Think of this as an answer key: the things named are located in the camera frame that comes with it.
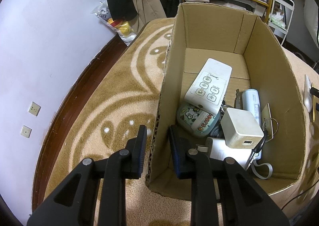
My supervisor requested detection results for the grey white power adapter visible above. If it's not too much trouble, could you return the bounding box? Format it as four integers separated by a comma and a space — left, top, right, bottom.
197, 137, 251, 167

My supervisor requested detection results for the white square charger box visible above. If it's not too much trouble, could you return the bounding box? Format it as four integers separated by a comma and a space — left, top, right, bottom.
221, 107, 264, 149

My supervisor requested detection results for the white small remote control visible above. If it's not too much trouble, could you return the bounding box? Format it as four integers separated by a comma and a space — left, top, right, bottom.
184, 58, 232, 114

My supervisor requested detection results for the brown cardboard box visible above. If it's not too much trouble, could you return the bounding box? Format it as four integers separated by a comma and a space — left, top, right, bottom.
146, 3, 306, 200

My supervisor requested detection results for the white long remote control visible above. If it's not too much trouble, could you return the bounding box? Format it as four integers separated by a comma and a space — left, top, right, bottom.
303, 74, 312, 113

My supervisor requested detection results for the bunch of keys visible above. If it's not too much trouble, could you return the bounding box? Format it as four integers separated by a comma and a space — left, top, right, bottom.
235, 89, 279, 162

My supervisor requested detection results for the white cylindrical lint device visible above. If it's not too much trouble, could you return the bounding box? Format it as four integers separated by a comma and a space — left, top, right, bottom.
241, 88, 274, 179

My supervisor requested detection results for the cartoon earbuds case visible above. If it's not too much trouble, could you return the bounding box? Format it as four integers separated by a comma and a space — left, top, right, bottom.
176, 101, 220, 138

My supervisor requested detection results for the white metal trolley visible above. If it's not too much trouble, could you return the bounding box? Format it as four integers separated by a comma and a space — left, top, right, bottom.
268, 0, 295, 45

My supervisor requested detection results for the plastic bag with toys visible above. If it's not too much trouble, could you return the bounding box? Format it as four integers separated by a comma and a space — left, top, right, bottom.
91, 0, 136, 46

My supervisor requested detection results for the lower white wall socket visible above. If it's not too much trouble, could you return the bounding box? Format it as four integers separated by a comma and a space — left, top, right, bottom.
21, 125, 32, 138

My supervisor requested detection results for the white wall socket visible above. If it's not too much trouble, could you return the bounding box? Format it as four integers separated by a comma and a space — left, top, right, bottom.
21, 125, 32, 138
28, 102, 41, 116

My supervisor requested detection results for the upper white wall socket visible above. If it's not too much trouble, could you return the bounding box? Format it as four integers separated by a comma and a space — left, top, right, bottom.
28, 102, 41, 116

